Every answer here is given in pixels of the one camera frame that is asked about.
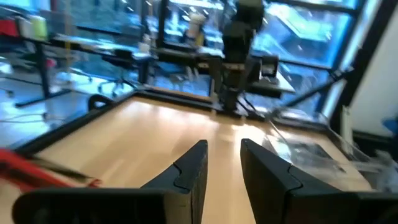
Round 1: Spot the yellow-green container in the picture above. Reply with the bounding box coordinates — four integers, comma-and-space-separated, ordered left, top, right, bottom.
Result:
30, 14, 48, 40

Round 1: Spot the red container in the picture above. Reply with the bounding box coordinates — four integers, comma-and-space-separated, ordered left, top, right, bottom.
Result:
0, 17, 19, 37

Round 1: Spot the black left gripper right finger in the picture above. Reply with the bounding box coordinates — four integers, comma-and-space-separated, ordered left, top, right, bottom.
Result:
240, 138, 358, 224

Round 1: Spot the white container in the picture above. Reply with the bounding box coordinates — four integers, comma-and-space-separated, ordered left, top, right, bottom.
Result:
17, 17, 32, 39

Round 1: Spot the clear plastic bin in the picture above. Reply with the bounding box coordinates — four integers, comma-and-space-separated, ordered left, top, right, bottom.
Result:
264, 107, 385, 192

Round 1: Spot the white bottle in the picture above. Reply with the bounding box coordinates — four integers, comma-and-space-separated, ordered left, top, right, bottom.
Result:
185, 12, 206, 47

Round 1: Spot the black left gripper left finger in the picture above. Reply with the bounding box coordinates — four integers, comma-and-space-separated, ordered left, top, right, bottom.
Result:
141, 139, 209, 224

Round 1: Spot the red desk lamp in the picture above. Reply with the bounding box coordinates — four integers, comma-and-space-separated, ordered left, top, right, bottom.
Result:
0, 148, 103, 193

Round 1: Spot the black background desk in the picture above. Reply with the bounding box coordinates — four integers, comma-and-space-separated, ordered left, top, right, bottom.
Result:
0, 32, 156, 108

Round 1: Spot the black side desk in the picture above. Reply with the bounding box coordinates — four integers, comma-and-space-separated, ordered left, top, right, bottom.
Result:
152, 46, 296, 97

